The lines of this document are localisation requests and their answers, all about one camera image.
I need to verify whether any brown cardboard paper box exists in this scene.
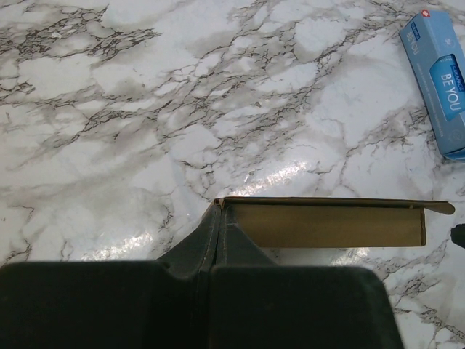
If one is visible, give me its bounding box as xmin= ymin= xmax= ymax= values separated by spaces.
xmin=215 ymin=196 xmax=455 ymax=249

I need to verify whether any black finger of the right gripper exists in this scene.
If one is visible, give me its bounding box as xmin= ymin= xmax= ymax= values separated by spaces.
xmin=450 ymin=223 xmax=465 ymax=249

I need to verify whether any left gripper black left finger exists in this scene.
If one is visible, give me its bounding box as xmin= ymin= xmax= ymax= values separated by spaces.
xmin=156 ymin=205 xmax=220 ymax=280

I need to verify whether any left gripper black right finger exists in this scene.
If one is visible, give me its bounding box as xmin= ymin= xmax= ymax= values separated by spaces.
xmin=216 ymin=206 xmax=277 ymax=267

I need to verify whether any blue rectangular pack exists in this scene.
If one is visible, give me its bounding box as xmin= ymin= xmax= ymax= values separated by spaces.
xmin=400 ymin=9 xmax=464 ymax=162

